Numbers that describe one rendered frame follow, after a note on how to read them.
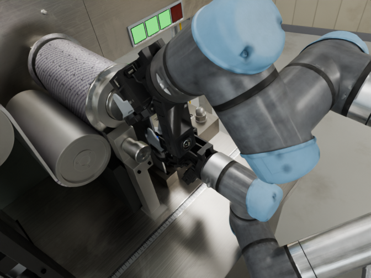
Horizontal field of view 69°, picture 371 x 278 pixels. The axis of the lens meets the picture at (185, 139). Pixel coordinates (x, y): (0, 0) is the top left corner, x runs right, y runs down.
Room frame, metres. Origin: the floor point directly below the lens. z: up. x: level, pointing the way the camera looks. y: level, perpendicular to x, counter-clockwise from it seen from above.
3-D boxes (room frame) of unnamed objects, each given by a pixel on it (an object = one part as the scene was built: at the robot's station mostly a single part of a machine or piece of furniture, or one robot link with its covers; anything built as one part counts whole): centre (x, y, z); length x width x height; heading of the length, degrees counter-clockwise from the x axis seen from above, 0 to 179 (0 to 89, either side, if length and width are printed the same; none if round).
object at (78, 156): (0.47, 0.29, 1.18); 0.26 x 0.12 x 0.12; 40
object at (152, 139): (0.47, 0.08, 1.11); 0.09 x 0.03 x 0.06; 41
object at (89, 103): (0.45, 0.12, 1.25); 0.15 x 0.01 x 0.15; 130
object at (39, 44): (0.64, 0.28, 1.25); 0.15 x 0.01 x 0.15; 130
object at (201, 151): (0.40, 0.00, 1.12); 0.12 x 0.08 x 0.09; 40
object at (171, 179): (0.58, 0.15, 0.92); 0.28 x 0.04 x 0.04; 40
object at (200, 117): (0.60, -0.06, 1.05); 0.04 x 0.04 x 0.04
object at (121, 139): (0.40, 0.12, 1.05); 0.06 x 0.05 x 0.31; 40
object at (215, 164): (0.34, -0.05, 1.11); 0.08 x 0.05 x 0.08; 130
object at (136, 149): (0.37, 0.09, 1.18); 0.04 x 0.02 x 0.04; 130
